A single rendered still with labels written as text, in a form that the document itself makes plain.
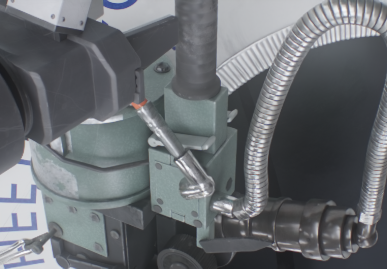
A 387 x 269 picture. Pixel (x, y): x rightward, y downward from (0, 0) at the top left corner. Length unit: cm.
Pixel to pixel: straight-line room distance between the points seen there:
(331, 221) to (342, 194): 66
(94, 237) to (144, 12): 24
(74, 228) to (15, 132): 35
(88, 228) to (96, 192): 8
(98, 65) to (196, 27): 15
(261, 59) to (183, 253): 23
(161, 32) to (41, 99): 10
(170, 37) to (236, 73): 31
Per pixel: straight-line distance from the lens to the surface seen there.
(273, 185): 120
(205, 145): 57
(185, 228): 75
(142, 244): 74
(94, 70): 40
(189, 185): 58
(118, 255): 71
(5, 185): 84
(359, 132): 142
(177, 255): 71
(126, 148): 61
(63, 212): 72
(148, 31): 44
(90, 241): 72
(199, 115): 58
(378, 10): 49
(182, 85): 57
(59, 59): 39
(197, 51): 55
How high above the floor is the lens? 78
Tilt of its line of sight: 9 degrees up
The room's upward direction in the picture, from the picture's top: 115 degrees counter-clockwise
